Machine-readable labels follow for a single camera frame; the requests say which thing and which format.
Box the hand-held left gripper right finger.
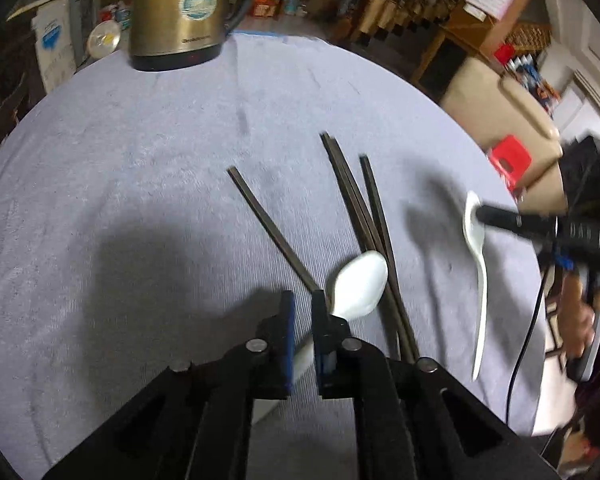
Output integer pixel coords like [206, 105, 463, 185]
[312, 290, 561, 480]

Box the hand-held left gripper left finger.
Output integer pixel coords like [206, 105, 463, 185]
[42, 290, 296, 480]

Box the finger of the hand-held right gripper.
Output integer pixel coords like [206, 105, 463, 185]
[475, 204, 562, 242]

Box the white ceramic spoon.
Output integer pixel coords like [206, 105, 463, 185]
[290, 251, 389, 382]
[462, 191, 490, 382]

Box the dark wooden chopstick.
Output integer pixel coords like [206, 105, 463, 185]
[360, 155, 406, 321]
[330, 137, 422, 361]
[320, 132, 413, 362]
[228, 167, 327, 297]

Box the person's right hand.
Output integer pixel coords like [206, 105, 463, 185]
[560, 274, 600, 361]

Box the red square plastic stool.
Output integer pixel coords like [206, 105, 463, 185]
[487, 135, 533, 197]

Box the beige sofa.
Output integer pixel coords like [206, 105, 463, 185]
[439, 55, 570, 213]

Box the wooden stair railing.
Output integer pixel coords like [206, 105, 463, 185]
[349, 0, 477, 47]

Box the grey tablecloth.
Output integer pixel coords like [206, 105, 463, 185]
[0, 32, 548, 480]

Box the gold electric kettle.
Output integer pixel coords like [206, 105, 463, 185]
[130, 0, 260, 72]

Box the white round fan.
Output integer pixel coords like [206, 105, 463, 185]
[87, 21, 120, 59]

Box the white chest freezer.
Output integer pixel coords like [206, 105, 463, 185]
[31, 0, 78, 94]

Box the black cable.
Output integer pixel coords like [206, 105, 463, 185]
[505, 260, 552, 428]

